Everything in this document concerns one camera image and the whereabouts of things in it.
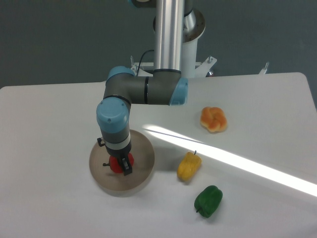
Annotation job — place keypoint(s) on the beige round plate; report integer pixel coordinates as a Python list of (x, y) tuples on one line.
[(118, 184)]

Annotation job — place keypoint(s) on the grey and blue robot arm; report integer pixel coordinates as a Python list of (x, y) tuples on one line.
[(166, 86)]

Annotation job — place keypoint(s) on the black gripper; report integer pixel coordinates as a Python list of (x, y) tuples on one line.
[(120, 151)]

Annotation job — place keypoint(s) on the green toy pepper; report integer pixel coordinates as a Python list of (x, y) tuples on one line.
[(207, 202)]

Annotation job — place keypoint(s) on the orange knotted bread roll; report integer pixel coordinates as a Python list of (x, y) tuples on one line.
[(213, 119)]

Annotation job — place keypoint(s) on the yellow toy pepper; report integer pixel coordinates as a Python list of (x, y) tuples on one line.
[(189, 166)]

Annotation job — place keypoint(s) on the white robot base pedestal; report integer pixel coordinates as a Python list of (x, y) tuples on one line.
[(194, 27)]

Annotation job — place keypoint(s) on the red toy pepper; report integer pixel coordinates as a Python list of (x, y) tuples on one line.
[(114, 165)]

